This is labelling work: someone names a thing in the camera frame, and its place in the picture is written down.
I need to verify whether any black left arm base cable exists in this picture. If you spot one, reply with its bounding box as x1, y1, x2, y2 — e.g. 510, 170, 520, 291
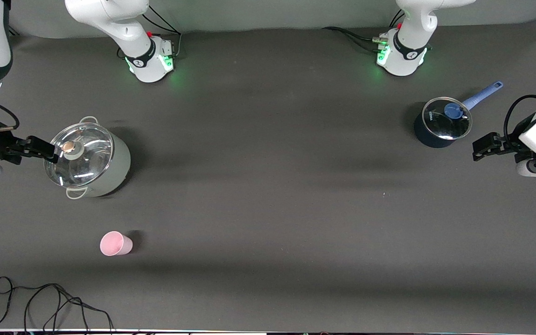
322, 27, 385, 52

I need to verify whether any black arm base cable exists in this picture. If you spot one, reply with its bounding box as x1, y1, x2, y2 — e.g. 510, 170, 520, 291
322, 27, 385, 52
142, 5, 182, 59

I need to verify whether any long looped black cable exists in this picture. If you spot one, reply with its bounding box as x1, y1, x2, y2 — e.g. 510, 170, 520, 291
0, 276, 115, 333

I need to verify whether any pink plastic cup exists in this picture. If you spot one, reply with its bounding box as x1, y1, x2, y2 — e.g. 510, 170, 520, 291
100, 231, 133, 257

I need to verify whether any glass lid with blue knob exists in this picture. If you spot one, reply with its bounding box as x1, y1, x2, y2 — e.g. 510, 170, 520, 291
422, 97, 473, 141

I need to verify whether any pale green stockpot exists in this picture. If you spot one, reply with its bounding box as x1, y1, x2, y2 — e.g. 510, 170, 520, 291
44, 116, 131, 200

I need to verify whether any black right arm base cable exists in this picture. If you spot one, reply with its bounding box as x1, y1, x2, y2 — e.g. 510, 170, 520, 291
142, 5, 182, 59

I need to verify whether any glass lid with gold knob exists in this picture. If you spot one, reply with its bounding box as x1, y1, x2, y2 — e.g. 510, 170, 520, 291
44, 122, 114, 188

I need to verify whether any dark blue saucepan with handle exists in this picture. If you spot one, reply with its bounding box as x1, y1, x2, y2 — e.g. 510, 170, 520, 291
413, 81, 504, 148

